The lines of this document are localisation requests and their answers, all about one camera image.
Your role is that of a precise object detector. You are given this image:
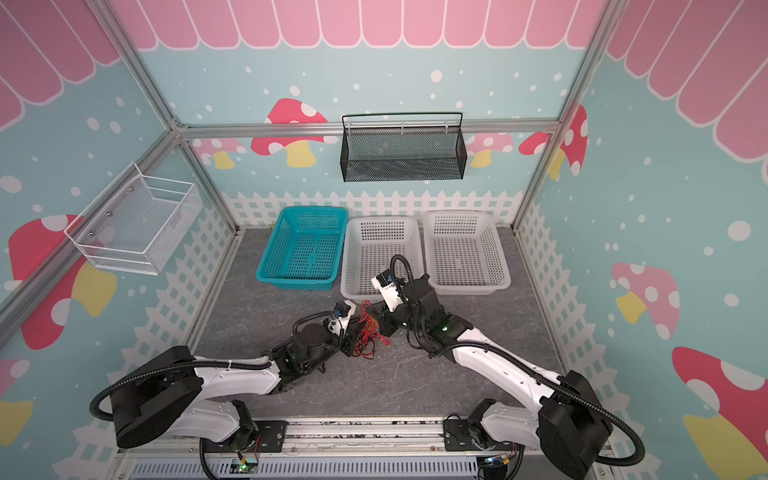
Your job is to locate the red cable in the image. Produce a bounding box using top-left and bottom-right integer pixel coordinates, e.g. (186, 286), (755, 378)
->
(357, 299), (392, 360)

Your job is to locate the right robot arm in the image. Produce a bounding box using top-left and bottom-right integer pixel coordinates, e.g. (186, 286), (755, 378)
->
(368, 254), (646, 479)

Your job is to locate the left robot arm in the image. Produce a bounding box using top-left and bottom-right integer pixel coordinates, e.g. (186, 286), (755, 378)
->
(89, 304), (362, 453)

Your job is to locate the middle white plastic basket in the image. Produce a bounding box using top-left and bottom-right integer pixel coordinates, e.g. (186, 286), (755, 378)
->
(340, 217), (425, 303)

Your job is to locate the white plastic basket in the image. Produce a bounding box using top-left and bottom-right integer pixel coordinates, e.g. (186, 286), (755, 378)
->
(423, 211), (511, 296)
(340, 217), (425, 303)

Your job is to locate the right white plastic basket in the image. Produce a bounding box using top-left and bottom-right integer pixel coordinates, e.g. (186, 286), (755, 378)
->
(423, 211), (511, 296)

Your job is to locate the teal plastic basket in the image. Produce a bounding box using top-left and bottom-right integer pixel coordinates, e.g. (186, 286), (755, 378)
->
(255, 206), (349, 291)

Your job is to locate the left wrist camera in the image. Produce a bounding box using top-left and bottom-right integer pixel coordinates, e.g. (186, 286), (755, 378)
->
(327, 300), (357, 337)

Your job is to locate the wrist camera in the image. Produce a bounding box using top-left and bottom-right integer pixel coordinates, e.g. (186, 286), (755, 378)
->
(371, 269), (404, 312)
(327, 300), (357, 337)

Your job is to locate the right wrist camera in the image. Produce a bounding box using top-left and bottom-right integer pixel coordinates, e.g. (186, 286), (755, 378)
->
(371, 269), (404, 312)

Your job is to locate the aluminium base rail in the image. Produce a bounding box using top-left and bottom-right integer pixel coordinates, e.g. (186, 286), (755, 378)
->
(106, 417), (569, 479)

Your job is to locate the black wire mesh wall basket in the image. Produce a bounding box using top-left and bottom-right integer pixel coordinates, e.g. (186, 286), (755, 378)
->
(340, 111), (468, 182)

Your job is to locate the white wire mesh wall basket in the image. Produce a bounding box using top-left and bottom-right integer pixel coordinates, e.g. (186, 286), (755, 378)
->
(64, 163), (203, 276)

